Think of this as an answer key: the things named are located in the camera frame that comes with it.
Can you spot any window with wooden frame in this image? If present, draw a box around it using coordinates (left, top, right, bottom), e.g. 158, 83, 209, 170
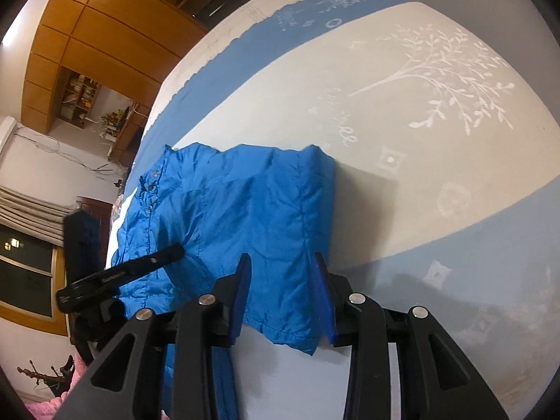
0, 226, 68, 337

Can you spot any blue puffer jacket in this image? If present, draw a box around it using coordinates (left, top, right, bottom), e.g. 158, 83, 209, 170
111, 142, 337, 420

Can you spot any wooden shelf with items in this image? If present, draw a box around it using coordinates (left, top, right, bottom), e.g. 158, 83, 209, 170
60, 71, 100, 129

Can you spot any white pleated curtain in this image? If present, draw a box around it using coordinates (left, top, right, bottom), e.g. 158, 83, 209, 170
0, 187, 78, 246

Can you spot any dark brown wooden door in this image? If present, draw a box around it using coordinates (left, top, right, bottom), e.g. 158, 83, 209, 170
77, 196, 113, 267

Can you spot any blue white patterned bedsheet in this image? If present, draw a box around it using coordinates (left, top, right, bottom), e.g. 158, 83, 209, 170
104, 0, 560, 420

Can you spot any wooden wardrobe cabinet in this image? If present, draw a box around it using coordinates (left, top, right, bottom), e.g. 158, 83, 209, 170
21, 0, 210, 166

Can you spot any pink quilted blanket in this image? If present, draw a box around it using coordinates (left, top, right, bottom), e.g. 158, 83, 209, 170
25, 352, 87, 420

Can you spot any black television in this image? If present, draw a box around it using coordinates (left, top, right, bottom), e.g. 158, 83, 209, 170
193, 0, 251, 30

